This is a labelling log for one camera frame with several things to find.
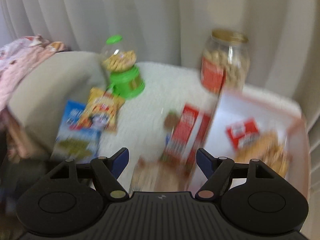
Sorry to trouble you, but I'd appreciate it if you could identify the red white snack packet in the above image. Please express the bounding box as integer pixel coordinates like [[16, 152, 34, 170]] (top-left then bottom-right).
[[226, 118, 260, 151]]

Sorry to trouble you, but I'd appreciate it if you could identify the white lace bedspread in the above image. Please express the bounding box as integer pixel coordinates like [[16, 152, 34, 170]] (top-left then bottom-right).
[[99, 62, 310, 196]]

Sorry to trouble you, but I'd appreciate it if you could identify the beige curtain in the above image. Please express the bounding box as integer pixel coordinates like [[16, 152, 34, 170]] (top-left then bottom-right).
[[1, 0, 319, 128]]

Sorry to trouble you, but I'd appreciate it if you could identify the green gumball snack dispenser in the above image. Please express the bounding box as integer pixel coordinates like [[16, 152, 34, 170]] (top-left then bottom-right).
[[100, 35, 145, 99]]

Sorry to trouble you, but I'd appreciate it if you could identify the grey cushion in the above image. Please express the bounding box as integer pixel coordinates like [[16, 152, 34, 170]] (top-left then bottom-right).
[[7, 51, 106, 159]]

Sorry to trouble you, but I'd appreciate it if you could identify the yellow snack bag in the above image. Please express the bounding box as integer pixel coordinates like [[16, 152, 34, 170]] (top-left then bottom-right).
[[78, 87, 125, 132]]

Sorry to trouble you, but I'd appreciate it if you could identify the brown snack packet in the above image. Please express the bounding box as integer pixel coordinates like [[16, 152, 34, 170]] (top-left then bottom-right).
[[164, 111, 180, 130]]

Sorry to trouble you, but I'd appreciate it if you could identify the pink cardboard box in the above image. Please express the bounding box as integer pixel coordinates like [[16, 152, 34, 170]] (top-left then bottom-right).
[[184, 88, 311, 193]]

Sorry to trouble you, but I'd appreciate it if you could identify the red long snack box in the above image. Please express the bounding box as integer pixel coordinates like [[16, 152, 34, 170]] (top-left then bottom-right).
[[162, 74, 226, 178]]

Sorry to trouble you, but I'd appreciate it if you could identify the peanut jar gold lid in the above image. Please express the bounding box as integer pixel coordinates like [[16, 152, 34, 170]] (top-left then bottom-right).
[[201, 29, 250, 94]]

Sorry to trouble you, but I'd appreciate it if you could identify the blue seaweed snack bag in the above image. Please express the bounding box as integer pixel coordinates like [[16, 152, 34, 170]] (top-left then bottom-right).
[[50, 100, 101, 164]]

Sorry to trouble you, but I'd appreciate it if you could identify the pink floral cloth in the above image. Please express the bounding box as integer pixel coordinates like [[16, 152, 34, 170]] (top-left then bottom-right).
[[1, 35, 67, 163]]

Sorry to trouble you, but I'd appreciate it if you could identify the clear cracker pack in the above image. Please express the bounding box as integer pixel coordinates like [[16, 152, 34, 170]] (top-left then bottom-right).
[[234, 131, 291, 178]]

